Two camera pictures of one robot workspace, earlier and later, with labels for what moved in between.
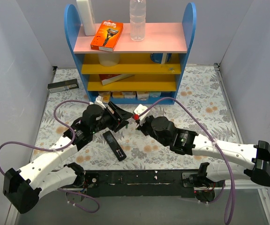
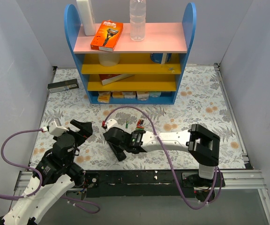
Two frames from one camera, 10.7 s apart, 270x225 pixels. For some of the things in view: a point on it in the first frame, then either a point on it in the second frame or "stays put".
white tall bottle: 87,17 stays put
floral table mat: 108,137 stays put
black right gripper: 143,127 → 116,145
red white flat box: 106,79 stays put
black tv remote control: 114,146 stays put
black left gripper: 116,116 → 78,133
